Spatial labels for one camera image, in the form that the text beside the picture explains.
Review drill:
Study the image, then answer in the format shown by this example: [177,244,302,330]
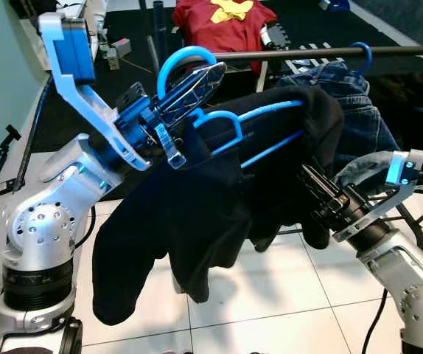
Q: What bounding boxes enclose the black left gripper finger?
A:
[169,72,227,125]
[160,63,227,108]

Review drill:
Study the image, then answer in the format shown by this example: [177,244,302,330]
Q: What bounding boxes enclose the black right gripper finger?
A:
[300,168,324,198]
[309,164,338,190]

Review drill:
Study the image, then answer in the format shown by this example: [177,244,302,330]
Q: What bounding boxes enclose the blue clothes hanger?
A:
[348,42,374,74]
[156,46,306,169]

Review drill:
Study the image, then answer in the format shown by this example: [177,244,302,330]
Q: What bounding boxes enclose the black t-shirt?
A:
[91,85,345,327]

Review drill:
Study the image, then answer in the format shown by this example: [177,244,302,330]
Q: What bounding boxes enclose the red shirt with yellow print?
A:
[172,0,279,74]

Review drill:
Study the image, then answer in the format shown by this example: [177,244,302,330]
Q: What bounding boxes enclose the blue denim jeans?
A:
[279,60,423,196]

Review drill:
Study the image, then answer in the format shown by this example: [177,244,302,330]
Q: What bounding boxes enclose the small grey device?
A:
[105,37,133,71]

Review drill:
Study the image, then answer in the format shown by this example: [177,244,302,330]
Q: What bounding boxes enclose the black floor mat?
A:
[31,0,423,178]

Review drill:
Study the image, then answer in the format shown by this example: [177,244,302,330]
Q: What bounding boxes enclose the white cabinet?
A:
[49,0,111,56]

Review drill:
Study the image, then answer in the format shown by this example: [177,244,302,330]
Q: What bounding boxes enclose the black metal clothes rack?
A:
[138,0,423,251]

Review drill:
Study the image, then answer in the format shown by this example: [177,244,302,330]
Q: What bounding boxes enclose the white blue left wrist camera mount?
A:
[38,11,153,172]

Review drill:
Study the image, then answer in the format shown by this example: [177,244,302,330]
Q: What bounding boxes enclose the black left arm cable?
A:
[13,74,98,248]

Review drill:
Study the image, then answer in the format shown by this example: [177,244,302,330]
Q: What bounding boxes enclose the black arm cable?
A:
[366,168,423,354]
[13,74,98,248]

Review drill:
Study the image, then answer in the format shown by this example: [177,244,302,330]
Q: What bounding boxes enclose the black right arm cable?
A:
[366,168,423,354]

